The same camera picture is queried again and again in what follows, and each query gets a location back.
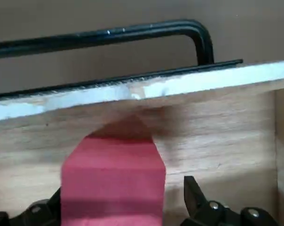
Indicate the wooden drawer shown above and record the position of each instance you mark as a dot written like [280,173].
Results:
[203,141]

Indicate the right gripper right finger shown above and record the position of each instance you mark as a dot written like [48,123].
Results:
[215,214]

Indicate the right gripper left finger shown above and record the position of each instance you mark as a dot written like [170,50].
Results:
[38,214]

